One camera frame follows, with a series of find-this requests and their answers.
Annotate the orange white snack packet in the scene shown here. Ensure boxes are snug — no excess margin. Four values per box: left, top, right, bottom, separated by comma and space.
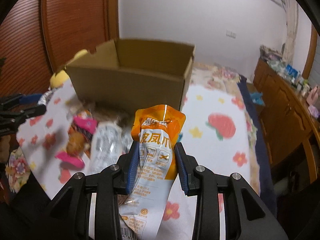
118, 105, 185, 239

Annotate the silver foil snack packet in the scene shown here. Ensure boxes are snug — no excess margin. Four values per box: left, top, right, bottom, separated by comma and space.
37, 88, 57, 105

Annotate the dark blue bed sheet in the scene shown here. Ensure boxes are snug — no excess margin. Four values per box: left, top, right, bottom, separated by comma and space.
238, 75, 277, 217

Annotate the yellow plush toy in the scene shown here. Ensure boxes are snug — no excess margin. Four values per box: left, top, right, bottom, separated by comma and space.
50, 49, 88, 89

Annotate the pink orange snack packet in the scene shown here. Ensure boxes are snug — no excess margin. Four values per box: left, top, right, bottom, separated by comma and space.
55, 110, 98, 170

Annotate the brown wooden wardrobe door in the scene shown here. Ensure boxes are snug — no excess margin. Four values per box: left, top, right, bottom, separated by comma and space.
1, 0, 119, 96

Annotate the white floral strawberry blanket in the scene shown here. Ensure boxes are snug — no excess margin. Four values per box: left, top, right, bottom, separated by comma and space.
5, 64, 260, 198

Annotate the brown cardboard box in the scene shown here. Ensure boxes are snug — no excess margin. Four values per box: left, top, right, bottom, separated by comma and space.
65, 39, 195, 113

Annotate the brown wooden dresser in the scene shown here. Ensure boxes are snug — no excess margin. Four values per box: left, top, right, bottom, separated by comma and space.
253, 59, 319, 183

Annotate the clutter on dresser top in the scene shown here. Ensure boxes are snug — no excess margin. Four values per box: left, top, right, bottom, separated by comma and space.
253, 45, 319, 111

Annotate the white wall socket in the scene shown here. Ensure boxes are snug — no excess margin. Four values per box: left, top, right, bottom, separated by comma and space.
226, 30, 236, 39

